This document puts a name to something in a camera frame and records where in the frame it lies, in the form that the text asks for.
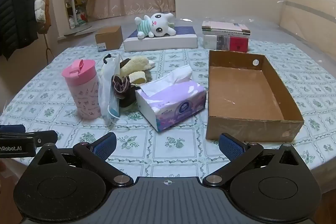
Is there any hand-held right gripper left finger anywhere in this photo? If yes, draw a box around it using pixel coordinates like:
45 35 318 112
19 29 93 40
33 132 134 188

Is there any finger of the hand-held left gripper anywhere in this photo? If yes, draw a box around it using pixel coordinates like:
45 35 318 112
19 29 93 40
25 131 58 148
0 124 26 134

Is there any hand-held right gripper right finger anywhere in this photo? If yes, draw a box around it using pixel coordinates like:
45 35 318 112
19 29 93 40
202 133 305 188

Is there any brown scrunchie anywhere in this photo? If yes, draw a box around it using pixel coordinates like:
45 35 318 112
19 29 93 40
111 74 132 100

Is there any cream fluffy towel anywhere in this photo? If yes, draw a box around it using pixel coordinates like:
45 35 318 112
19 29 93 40
119 56 155 86

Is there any green floral sheet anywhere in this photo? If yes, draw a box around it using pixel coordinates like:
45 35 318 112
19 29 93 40
0 40 336 182

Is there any pink lidded cup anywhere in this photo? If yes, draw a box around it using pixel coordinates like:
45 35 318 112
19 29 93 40
62 59 102 119

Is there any purple tissue pack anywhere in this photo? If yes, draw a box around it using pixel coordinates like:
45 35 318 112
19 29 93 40
135 65 206 132

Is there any white and red box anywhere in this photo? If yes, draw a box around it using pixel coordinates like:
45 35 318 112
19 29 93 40
203 34 249 52

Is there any small closed cardboard box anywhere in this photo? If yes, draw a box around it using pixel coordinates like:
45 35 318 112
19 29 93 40
95 26 124 52

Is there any black puffer jacket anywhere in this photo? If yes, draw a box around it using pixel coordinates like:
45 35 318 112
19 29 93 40
0 0 19 60

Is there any white book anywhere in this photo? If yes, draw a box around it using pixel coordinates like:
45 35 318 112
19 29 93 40
202 29 251 37

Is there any flat white box blue top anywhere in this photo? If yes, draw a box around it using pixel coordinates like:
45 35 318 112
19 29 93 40
123 25 198 52

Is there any black jacket with white tag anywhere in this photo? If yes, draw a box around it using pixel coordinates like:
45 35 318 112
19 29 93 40
9 0 39 49

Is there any plastic covered grey mattress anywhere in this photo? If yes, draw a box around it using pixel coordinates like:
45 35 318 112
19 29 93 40
56 15 336 63

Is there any white plush bunny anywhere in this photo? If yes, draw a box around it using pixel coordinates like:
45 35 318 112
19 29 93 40
134 13 176 39

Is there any plastic wrapped headboard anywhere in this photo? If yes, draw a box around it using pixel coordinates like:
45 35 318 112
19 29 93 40
278 0 336 54

